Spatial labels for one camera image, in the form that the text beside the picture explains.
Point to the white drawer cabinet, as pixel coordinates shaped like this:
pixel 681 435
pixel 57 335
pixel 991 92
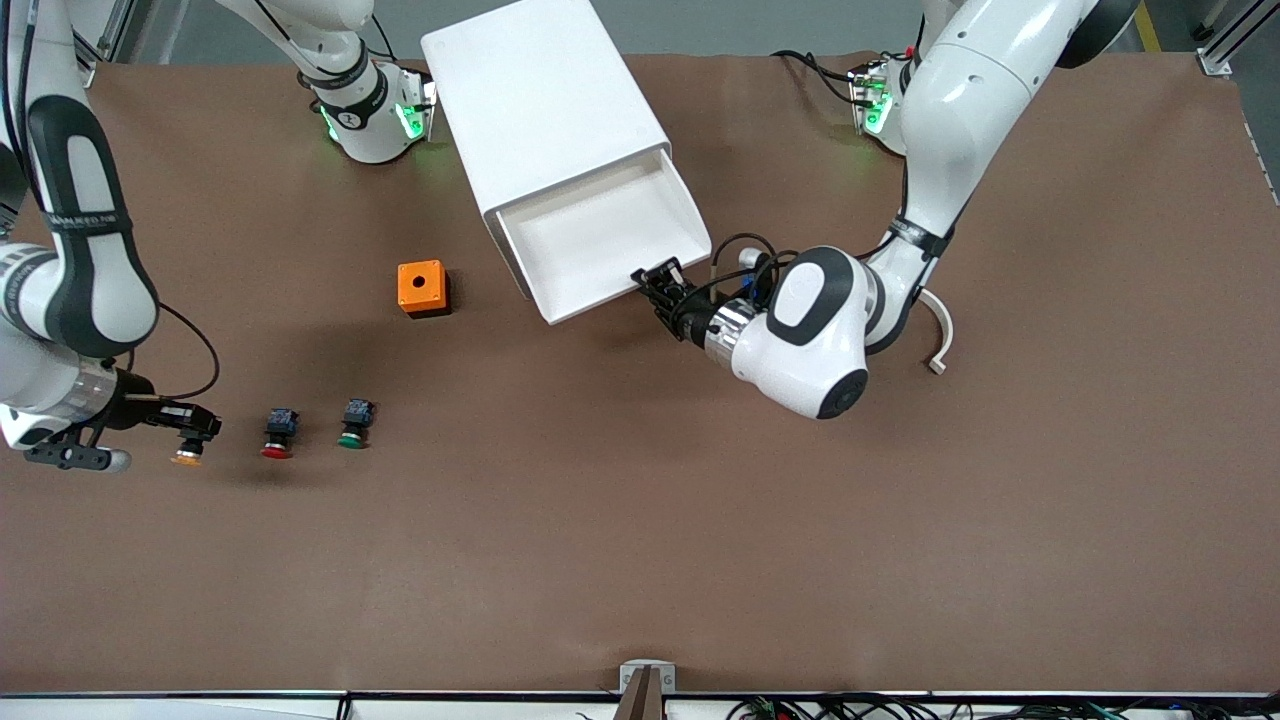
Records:
pixel 540 100

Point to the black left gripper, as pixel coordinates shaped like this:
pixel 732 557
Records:
pixel 687 315

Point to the aluminium frame profile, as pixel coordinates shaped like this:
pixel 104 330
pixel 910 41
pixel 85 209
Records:
pixel 88 72
pixel 1215 62

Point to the brown table cover sheet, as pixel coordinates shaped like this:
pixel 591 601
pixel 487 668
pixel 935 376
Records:
pixel 640 500

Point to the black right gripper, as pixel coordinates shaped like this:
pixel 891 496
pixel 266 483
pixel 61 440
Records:
pixel 140 410

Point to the green mushroom push button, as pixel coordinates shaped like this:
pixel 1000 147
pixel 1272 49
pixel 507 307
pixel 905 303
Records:
pixel 356 415

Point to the orange push button box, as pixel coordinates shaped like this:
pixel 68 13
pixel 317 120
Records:
pixel 420 285

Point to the white plastic drawer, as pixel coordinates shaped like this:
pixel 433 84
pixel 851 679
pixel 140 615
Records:
pixel 600 240

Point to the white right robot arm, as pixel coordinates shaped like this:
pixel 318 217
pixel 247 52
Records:
pixel 355 135

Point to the red mushroom push button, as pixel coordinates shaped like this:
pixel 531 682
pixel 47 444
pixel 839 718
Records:
pixel 281 425

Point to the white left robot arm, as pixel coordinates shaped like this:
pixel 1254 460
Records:
pixel 960 100

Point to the yellow mushroom push button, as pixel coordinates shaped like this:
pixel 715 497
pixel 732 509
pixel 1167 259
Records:
pixel 186 459

